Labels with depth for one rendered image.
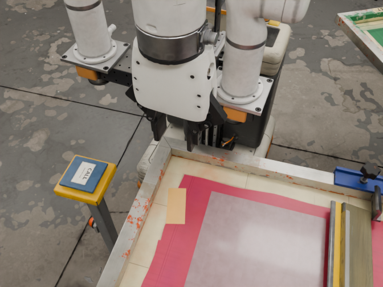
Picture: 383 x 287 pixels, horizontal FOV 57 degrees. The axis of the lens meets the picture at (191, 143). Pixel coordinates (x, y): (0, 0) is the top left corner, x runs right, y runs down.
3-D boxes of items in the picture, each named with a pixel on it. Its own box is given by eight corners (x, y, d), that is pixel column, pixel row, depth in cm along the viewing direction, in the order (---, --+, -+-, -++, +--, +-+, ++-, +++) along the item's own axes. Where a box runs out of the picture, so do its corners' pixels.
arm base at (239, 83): (227, 61, 101) (231, 12, 89) (270, 72, 98) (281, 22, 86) (208, 97, 91) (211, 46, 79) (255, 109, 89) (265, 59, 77)
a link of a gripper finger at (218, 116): (239, 104, 43) (218, 126, 48) (186, 69, 42) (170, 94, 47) (236, 111, 42) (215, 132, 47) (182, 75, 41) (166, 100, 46)
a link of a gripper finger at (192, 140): (217, 110, 47) (214, 142, 52) (195, 104, 48) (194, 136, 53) (208, 127, 45) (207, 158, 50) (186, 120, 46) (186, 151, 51)
